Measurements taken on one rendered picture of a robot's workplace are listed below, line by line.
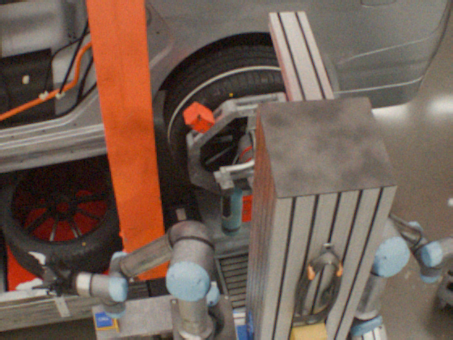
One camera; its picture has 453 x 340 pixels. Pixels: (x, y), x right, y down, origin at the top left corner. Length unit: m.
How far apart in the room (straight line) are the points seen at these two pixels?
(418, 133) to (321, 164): 2.98
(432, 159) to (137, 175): 2.24
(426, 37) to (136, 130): 1.45
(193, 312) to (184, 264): 0.23
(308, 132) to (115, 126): 0.94
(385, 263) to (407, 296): 1.66
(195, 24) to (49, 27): 1.12
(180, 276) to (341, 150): 0.67
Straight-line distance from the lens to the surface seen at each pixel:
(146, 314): 3.04
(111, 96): 2.20
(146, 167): 2.46
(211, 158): 3.12
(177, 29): 2.74
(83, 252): 3.18
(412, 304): 3.68
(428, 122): 4.49
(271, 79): 2.85
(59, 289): 2.26
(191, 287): 1.97
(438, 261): 2.34
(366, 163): 1.46
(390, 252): 2.04
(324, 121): 1.52
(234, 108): 2.79
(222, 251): 3.55
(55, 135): 3.06
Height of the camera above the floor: 3.12
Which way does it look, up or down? 51 degrees down
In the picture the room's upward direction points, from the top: 1 degrees clockwise
